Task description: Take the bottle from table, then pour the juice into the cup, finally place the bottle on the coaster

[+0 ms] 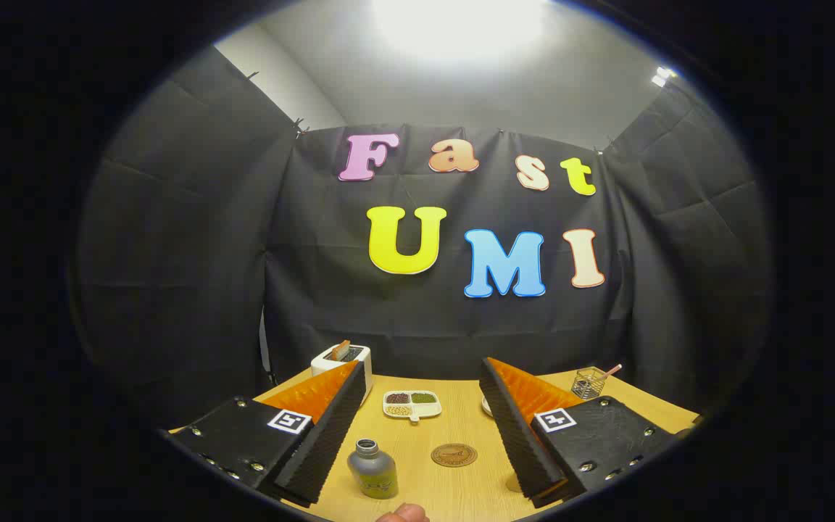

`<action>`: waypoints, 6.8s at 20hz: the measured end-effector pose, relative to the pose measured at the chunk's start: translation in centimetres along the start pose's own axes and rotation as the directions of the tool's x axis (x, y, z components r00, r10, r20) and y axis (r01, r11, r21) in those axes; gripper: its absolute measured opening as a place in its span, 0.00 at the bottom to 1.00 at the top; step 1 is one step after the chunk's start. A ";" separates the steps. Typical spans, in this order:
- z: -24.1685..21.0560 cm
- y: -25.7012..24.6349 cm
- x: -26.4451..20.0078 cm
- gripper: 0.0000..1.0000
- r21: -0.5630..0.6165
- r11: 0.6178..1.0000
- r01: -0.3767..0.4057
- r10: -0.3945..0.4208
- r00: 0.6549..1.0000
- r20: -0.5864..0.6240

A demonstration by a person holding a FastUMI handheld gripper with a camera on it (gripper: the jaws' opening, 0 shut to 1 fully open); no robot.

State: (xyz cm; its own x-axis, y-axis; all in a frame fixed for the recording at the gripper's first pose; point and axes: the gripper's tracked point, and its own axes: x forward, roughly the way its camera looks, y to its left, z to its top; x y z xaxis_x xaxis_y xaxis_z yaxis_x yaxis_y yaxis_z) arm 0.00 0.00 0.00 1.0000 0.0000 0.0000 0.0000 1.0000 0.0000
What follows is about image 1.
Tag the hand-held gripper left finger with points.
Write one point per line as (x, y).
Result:
(323, 442)

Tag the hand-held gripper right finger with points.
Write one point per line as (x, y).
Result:
(519, 442)

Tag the silver juice bottle green label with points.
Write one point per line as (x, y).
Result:
(374, 471)

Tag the round brown coaster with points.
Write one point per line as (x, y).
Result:
(454, 455)

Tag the white round plate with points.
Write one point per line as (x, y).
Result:
(486, 407)

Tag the wooden table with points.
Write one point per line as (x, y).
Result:
(446, 493)

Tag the toast slice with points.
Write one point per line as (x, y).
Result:
(340, 351)

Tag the white toaster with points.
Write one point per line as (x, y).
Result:
(359, 357)

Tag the white divided dish of beans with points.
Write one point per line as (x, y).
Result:
(412, 404)

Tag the pink spoon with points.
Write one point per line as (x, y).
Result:
(613, 370)

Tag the black backdrop cloth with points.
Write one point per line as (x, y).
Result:
(417, 319)

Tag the small bright lamp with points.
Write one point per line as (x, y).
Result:
(662, 75)

